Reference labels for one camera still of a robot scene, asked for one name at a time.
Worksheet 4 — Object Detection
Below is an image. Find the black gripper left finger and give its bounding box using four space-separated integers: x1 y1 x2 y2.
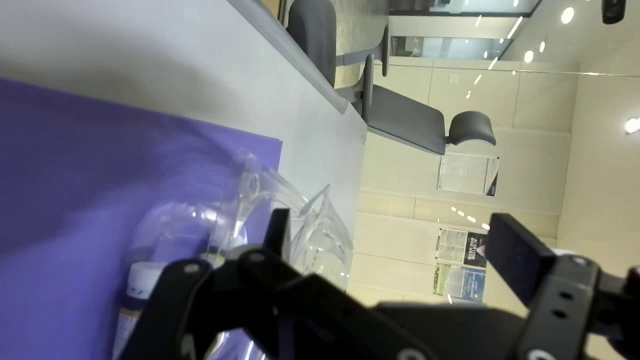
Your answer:
119 208 416 360

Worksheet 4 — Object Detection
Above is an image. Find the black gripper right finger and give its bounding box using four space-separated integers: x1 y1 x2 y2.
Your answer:
484 211 640 360

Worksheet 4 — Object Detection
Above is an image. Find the transparent plastic lid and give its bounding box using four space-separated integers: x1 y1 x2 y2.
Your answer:
228 150 356 291

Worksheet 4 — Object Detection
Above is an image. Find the small white bottle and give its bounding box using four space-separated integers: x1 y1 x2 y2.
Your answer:
108 257 171 360

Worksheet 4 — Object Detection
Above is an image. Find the gray office chair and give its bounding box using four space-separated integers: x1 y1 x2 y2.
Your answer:
287 0 393 92
359 55 498 156

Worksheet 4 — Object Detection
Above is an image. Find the purple mat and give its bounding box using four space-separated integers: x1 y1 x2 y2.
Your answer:
0 75 287 360

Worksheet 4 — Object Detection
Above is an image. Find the black ceiling device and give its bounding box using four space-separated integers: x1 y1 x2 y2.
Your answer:
601 0 628 25

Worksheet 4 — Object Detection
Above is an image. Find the blue wall poster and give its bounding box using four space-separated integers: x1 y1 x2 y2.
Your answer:
430 260 489 308

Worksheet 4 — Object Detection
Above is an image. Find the black and white wall poster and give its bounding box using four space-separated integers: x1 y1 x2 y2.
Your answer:
437 226 490 268

